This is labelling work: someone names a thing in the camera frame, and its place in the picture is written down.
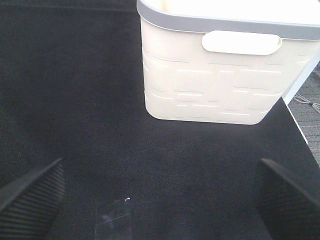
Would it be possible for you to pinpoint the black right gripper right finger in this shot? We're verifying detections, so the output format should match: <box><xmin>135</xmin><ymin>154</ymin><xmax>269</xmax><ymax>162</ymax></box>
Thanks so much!
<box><xmin>254</xmin><ymin>158</ymin><xmax>320</xmax><ymax>240</ymax></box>

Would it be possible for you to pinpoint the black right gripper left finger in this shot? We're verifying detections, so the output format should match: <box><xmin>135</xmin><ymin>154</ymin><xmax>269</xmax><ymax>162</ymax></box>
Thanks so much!
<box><xmin>0</xmin><ymin>158</ymin><xmax>66</xmax><ymax>240</ymax></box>

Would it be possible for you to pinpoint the clear tape strip centre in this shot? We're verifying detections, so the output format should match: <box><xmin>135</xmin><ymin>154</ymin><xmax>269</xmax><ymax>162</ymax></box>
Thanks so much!
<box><xmin>94</xmin><ymin>197</ymin><xmax>132</xmax><ymax>240</ymax></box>

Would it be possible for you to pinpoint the black table cloth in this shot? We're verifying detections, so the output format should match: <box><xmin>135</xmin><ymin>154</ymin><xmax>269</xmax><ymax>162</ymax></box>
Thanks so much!
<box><xmin>0</xmin><ymin>0</ymin><xmax>320</xmax><ymax>240</ymax></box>

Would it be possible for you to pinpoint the white plastic basket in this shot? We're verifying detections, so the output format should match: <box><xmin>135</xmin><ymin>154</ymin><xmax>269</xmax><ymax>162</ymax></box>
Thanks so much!
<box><xmin>136</xmin><ymin>0</ymin><xmax>320</xmax><ymax>125</ymax></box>

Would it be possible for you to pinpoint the grey cable on floor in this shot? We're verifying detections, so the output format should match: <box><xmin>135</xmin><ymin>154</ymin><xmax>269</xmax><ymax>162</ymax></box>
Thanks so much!
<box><xmin>292</xmin><ymin>93</ymin><xmax>320</xmax><ymax>114</ymax></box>

